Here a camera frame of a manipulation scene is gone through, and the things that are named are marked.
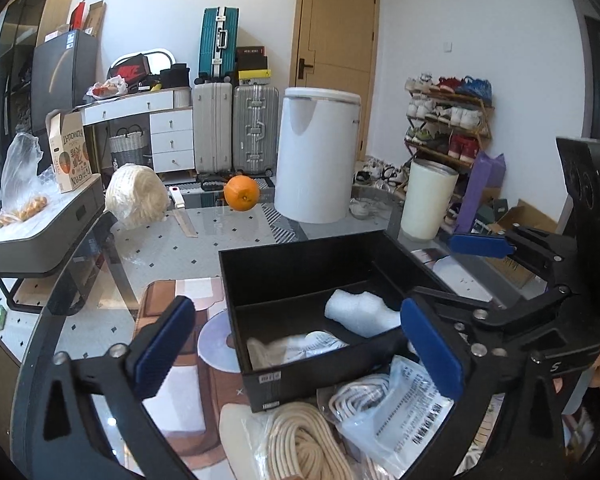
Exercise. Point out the cardboard packaging pile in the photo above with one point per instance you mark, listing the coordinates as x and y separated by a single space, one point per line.
87 17

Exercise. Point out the silver suitcase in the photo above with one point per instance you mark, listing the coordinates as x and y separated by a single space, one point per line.
255 130

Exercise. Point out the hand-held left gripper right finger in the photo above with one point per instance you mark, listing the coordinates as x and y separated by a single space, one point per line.
432 355

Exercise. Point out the white electric kettle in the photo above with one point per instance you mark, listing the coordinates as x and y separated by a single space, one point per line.
315 160

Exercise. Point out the wicker basket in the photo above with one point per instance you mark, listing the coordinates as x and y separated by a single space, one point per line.
127 150

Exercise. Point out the purple bag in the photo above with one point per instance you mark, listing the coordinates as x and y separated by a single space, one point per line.
480 190

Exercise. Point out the white oval mirror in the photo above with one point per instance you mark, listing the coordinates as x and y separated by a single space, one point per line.
160 57

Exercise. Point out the orange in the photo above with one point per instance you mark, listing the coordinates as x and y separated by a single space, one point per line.
241 193

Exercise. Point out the teal suitcase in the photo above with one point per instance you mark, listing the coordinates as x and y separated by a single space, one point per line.
218 42

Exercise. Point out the red black shoe bag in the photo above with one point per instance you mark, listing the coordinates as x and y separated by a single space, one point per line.
128 71

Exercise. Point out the white dresser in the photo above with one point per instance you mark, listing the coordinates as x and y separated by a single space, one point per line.
170 130

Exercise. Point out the wooden shoe rack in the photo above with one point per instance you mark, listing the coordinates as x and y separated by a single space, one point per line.
450 120

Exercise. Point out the plastic bag of small oranges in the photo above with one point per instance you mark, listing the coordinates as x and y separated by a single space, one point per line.
20 180

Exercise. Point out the black fridge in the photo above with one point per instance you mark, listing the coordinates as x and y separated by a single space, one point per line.
62 72

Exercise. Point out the black divided storage box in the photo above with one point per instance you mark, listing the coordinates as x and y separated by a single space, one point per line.
300 280

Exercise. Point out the white socks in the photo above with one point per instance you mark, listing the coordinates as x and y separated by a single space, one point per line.
295 347

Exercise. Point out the stack of black yellow boxes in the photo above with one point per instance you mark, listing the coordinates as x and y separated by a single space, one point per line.
252 65

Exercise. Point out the plastic bag with food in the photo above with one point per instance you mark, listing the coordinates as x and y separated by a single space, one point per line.
105 90

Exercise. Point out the dark glass wardrobe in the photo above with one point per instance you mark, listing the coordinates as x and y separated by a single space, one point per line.
15 60

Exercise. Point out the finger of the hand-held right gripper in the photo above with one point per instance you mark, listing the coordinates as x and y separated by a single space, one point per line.
480 245
520 312

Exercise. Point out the wooden door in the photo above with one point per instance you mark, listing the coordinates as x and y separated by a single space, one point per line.
337 50

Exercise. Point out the white suitcase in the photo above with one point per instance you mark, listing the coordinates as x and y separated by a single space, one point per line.
212 127

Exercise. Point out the pile of shoes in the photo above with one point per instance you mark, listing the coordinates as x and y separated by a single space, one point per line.
382 172

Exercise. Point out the cream tumbler cup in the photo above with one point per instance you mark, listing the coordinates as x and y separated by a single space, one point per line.
426 200

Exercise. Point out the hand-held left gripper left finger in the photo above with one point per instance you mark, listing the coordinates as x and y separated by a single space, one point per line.
162 347

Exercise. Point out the fruit carton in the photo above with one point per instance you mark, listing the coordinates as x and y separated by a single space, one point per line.
72 155

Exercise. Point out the cardboard box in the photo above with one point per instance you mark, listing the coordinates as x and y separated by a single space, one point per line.
522 225

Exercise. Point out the printed table mat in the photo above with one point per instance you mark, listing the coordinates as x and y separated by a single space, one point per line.
190 360

